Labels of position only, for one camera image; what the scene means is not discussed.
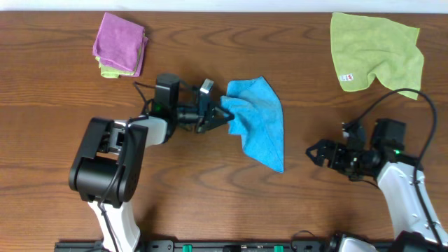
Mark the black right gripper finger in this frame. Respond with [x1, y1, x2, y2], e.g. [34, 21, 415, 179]
[305, 139, 338, 154]
[306, 148, 336, 167]

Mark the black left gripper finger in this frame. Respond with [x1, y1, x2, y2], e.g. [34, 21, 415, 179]
[210, 101, 234, 118]
[197, 111, 234, 134]

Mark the blue microfiber cloth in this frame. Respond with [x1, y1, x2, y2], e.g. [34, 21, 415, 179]
[220, 76, 284, 173]

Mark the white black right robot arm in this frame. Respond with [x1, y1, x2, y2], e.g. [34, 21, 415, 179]
[306, 139, 447, 251]

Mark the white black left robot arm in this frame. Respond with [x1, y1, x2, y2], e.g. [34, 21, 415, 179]
[69, 73, 234, 251]

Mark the folded green cloth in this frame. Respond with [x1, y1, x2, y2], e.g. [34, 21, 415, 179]
[95, 36, 148, 78]

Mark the green microfiber cloth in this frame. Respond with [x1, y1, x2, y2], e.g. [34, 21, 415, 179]
[330, 13, 424, 100]

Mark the folded purple cloth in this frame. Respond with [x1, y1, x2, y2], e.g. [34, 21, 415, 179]
[92, 13, 146, 71]

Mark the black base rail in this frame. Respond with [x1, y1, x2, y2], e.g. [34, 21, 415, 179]
[54, 239, 396, 252]

